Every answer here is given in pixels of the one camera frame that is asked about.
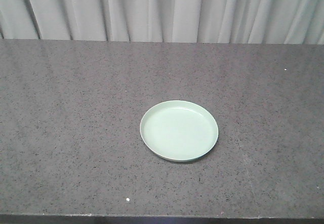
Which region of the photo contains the white pleated curtain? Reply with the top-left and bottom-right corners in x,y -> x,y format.
1,0 -> 323,44

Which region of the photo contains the light green round plate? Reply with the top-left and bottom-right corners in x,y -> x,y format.
140,100 -> 219,162

